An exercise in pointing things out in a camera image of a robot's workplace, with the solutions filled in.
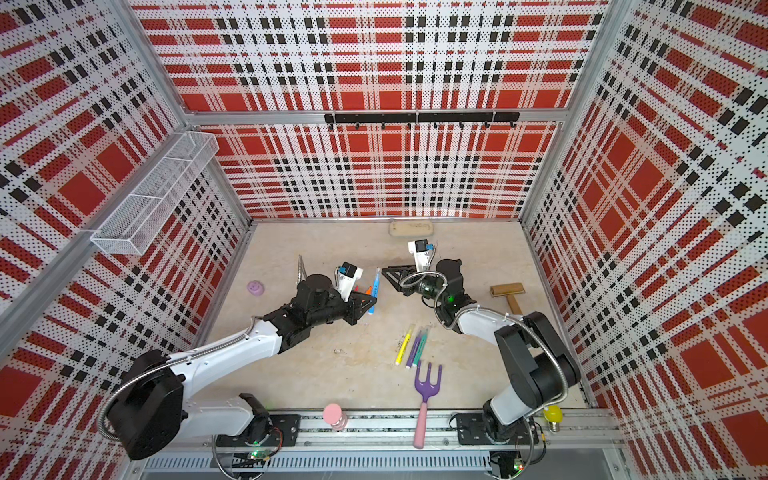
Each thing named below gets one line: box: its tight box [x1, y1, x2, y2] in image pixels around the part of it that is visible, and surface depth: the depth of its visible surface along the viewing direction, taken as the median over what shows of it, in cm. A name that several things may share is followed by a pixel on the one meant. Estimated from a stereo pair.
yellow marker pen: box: [395, 329, 412, 365], surface depth 88 cm
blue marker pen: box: [368, 268, 381, 315], surface depth 80 cm
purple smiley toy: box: [247, 280, 265, 297], surface depth 101 cm
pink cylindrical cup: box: [323, 403, 348, 432], surface depth 70 cm
